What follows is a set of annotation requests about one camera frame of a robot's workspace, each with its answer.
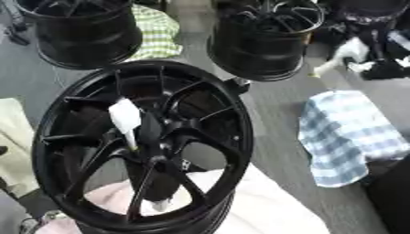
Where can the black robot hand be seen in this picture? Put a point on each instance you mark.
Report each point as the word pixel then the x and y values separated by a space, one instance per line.
pixel 157 176

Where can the large black spoked wheel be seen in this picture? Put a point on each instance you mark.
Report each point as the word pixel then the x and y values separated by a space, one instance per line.
pixel 219 170

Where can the white pin with flat head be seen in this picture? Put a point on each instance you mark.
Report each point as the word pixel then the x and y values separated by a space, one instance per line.
pixel 125 115

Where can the black wheel rim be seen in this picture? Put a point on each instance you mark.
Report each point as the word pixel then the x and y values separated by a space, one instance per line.
pixel 256 51
pixel 85 39

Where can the small black stand knob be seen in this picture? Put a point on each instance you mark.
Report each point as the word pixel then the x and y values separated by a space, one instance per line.
pixel 237 85

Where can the green white checked cloth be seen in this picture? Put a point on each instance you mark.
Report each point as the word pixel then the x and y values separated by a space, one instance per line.
pixel 157 33

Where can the cream padded cushion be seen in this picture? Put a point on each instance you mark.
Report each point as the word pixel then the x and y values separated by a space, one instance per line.
pixel 13 146

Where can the blue white checked cloth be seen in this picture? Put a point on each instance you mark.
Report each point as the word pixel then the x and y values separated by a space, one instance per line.
pixel 347 134

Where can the black tripod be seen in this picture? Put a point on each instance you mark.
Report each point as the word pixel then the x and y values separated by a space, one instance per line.
pixel 15 24

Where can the white crumpled rag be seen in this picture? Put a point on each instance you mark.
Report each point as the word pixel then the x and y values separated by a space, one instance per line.
pixel 349 51

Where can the black round tyre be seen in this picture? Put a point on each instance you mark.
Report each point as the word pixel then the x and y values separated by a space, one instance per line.
pixel 373 9

